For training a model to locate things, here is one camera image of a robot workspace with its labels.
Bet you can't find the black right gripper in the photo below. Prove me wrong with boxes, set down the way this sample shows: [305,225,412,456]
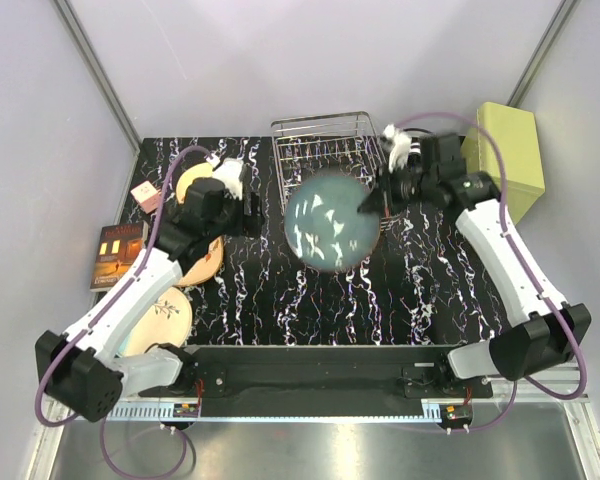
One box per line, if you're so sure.
[359,160,437,218]

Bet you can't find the blue glazed plate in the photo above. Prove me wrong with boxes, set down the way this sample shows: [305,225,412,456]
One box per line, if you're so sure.
[283,170,381,273]

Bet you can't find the beige leaf pattern plate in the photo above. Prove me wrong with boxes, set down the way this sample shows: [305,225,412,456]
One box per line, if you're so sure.
[176,236,224,288]

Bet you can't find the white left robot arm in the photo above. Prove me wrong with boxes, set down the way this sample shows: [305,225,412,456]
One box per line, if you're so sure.
[35,159,263,422]

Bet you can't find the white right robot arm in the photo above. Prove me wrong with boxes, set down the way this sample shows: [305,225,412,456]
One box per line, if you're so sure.
[358,159,591,397]

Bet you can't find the yellow floral plate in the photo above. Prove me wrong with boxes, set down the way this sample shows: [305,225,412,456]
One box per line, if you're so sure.
[175,162,213,204]

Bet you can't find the white black headphones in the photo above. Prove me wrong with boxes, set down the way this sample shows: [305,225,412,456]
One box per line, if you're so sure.
[404,128,436,169]

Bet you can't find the pink cube power adapter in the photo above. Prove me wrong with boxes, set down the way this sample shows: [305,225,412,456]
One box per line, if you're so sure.
[130,181,161,214]

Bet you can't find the dark cover paperback book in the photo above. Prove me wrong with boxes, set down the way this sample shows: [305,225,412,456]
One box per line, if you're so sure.
[90,221,148,292]

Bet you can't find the cream plate with sprig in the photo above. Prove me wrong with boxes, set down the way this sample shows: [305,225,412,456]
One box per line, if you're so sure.
[118,288,193,357]

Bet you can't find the green rectangular box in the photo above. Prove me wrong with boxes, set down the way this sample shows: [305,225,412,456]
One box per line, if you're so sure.
[461,102,545,223]

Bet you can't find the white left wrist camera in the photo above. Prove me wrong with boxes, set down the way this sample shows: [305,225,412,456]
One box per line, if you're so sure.
[207,155,246,200]

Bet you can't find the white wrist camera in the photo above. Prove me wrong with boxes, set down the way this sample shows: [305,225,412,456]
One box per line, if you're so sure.
[382,124,412,173]
[207,155,246,200]

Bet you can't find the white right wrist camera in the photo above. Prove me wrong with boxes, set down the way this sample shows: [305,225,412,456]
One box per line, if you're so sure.
[382,124,412,173]

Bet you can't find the metal wire dish rack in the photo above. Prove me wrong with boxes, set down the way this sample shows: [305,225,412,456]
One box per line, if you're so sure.
[270,111,386,210]

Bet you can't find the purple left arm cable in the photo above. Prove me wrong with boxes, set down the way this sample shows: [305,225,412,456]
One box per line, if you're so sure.
[33,145,219,477]

